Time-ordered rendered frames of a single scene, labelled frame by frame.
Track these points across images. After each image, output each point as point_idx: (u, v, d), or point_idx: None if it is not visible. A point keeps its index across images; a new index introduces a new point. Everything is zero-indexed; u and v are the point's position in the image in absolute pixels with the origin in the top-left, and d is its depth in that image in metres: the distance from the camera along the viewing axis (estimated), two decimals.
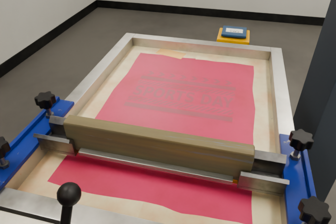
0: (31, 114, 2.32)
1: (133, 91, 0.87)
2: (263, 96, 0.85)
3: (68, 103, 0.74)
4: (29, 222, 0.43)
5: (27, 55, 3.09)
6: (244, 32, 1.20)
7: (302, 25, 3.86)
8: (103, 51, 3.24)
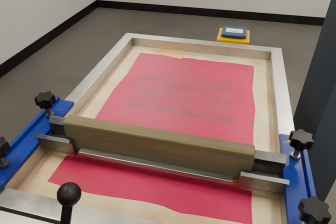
0: (31, 114, 2.32)
1: (133, 91, 0.87)
2: (263, 96, 0.85)
3: (68, 103, 0.74)
4: (29, 222, 0.43)
5: (27, 55, 3.09)
6: (244, 32, 1.20)
7: (302, 25, 3.86)
8: (103, 51, 3.24)
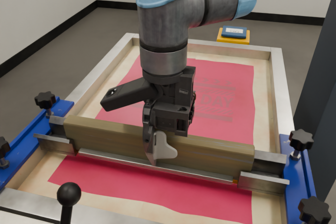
0: (31, 114, 2.32)
1: None
2: (263, 96, 0.85)
3: (68, 103, 0.74)
4: (29, 222, 0.43)
5: (27, 55, 3.09)
6: (244, 32, 1.20)
7: (302, 25, 3.86)
8: (103, 51, 3.24)
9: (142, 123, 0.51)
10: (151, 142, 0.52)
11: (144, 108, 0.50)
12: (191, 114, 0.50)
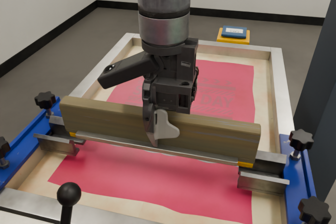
0: (31, 114, 2.32)
1: (133, 91, 0.87)
2: (263, 96, 0.85)
3: None
4: (29, 222, 0.43)
5: (27, 55, 3.09)
6: (244, 32, 1.20)
7: (302, 25, 3.86)
8: (103, 51, 3.24)
9: (142, 100, 0.48)
10: (152, 120, 0.49)
11: (144, 83, 0.47)
12: (194, 90, 0.47)
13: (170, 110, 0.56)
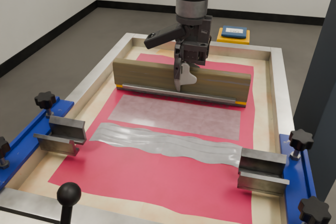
0: (31, 114, 2.32)
1: (133, 91, 0.87)
2: (263, 96, 0.85)
3: (68, 103, 0.74)
4: (29, 222, 0.43)
5: (27, 55, 3.09)
6: (244, 32, 1.20)
7: (302, 25, 3.86)
8: (103, 51, 3.24)
9: (174, 56, 0.74)
10: (179, 70, 0.75)
11: (175, 44, 0.73)
12: (208, 49, 0.72)
13: None
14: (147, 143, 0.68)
